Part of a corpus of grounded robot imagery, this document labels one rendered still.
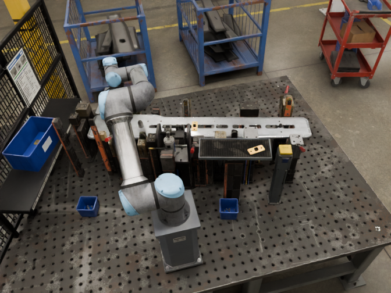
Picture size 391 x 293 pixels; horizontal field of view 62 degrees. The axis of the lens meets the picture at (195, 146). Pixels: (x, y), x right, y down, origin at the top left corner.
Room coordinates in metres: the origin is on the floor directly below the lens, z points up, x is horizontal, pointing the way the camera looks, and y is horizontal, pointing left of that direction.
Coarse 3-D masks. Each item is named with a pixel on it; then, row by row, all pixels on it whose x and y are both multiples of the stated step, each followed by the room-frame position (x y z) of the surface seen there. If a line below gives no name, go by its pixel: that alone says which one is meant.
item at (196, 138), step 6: (198, 138) 1.31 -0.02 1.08; (198, 144) 1.26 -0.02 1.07; (198, 150) 1.25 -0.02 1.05; (198, 162) 1.24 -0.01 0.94; (204, 162) 1.32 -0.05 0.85; (198, 168) 1.24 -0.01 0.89; (204, 168) 1.27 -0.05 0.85; (198, 174) 1.24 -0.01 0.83; (204, 174) 1.25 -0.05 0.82; (198, 180) 1.25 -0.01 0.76; (204, 180) 1.25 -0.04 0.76; (198, 186) 1.25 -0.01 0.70; (204, 186) 1.24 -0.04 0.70
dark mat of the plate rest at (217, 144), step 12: (204, 144) 1.18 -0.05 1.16; (216, 144) 1.17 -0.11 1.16; (228, 144) 1.17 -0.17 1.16; (240, 144) 1.16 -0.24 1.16; (252, 144) 1.16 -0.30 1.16; (264, 144) 1.15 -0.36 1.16; (204, 156) 1.09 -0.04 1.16; (216, 156) 1.09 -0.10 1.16; (228, 156) 1.08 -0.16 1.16; (240, 156) 1.08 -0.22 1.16; (252, 156) 1.07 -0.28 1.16; (264, 156) 1.07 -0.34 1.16
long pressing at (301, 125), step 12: (96, 120) 1.60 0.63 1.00; (132, 120) 1.58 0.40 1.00; (144, 120) 1.57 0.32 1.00; (156, 120) 1.57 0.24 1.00; (168, 120) 1.56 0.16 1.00; (180, 120) 1.55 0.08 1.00; (192, 120) 1.55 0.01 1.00; (204, 120) 1.54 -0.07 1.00; (216, 120) 1.53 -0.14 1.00; (228, 120) 1.53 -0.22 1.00; (240, 120) 1.52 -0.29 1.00; (252, 120) 1.51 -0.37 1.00; (264, 120) 1.51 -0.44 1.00; (276, 120) 1.50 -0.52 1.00; (288, 120) 1.49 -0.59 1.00; (300, 120) 1.49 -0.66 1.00; (108, 132) 1.48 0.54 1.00; (192, 132) 1.44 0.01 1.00; (204, 132) 1.43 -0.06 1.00; (228, 132) 1.42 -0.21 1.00; (240, 132) 1.41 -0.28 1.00; (264, 132) 1.40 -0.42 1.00; (276, 132) 1.40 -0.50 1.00; (288, 132) 1.39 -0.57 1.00; (300, 132) 1.38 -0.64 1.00
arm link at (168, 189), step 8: (160, 176) 0.85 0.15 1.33; (168, 176) 0.85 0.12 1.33; (176, 176) 0.85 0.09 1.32; (152, 184) 0.82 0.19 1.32; (160, 184) 0.81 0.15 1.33; (168, 184) 0.81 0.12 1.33; (176, 184) 0.81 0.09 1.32; (152, 192) 0.78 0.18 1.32; (160, 192) 0.77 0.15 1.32; (168, 192) 0.77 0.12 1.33; (176, 192) 0.77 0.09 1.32; (160, 200) 0.76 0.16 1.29; (168, 200) 0.76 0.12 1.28; (176, 200) 0.77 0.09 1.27; (184, 200) 0.81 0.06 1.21; (160, 208) 0.75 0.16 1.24; (168, 208) 0.76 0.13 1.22; (176, 208) 0.76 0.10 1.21
